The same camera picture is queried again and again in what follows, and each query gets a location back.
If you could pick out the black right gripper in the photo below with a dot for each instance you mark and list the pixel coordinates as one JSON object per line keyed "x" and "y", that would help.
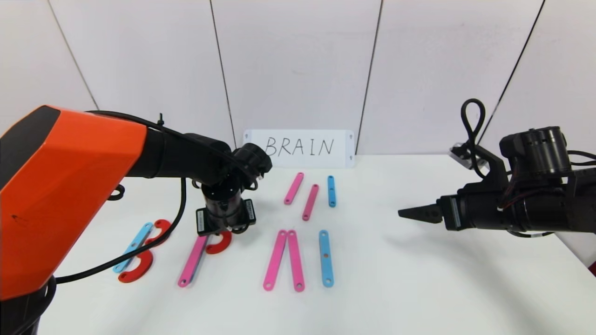
{"x": 452, "y": 212}

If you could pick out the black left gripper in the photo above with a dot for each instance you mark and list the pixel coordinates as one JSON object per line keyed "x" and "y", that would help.
{"x": 226, "y": 220}

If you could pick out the small red C piece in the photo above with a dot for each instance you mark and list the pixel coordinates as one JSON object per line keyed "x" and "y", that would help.
{"x": 223, "y": 246}

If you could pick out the long pink bar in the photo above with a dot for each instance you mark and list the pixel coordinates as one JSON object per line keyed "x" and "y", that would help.
{"x": 192, "y": 260}
{"x": 296, "y": 260}
{"x": 275, "y": 260}

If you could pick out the dark pink bar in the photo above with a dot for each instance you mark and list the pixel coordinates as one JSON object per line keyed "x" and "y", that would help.
{"x": 310, "y": 202}

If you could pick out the orange and black left arm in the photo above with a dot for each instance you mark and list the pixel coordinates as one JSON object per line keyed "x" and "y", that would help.
{"x": 60, "y": 186}

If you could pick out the white BRAIN sign card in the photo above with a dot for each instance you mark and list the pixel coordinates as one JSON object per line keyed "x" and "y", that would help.
{"x": 344, "y": 149}

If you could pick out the large red C piece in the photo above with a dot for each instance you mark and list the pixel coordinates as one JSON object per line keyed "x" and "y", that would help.
{"x": 144, "y": 267}
{"x": 164, "y": 225}

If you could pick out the short pink bar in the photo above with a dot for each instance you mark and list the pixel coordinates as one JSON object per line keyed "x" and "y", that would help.
{"x": 294, "y": 188}

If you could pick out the long light blue bar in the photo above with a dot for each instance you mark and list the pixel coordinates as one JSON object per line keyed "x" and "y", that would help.
{"x": 132, "y": 246}

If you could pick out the short blue bar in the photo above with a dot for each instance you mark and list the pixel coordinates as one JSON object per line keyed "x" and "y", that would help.
{"x": 331, "y": 190}

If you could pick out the blue bar with orange underside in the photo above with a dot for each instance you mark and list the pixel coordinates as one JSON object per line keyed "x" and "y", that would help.
{"x": 326, "y": 270}

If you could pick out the dark red object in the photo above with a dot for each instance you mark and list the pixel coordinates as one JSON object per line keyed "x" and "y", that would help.
{"x": 593, "y": 270}

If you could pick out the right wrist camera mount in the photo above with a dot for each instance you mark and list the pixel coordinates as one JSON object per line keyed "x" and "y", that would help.
{"x": 492, "y": 166}

